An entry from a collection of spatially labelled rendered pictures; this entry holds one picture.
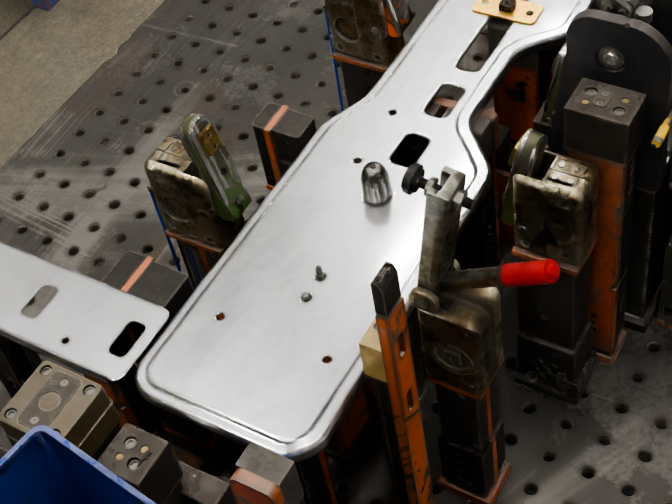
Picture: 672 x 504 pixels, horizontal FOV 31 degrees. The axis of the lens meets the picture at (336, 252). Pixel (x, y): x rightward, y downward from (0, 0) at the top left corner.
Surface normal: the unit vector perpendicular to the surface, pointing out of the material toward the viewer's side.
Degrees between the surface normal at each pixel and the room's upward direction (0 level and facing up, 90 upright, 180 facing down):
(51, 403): 0
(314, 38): 0
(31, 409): 0
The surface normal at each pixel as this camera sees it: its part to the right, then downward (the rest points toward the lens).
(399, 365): 0.86, 0.31
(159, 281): -0.13, -0.64
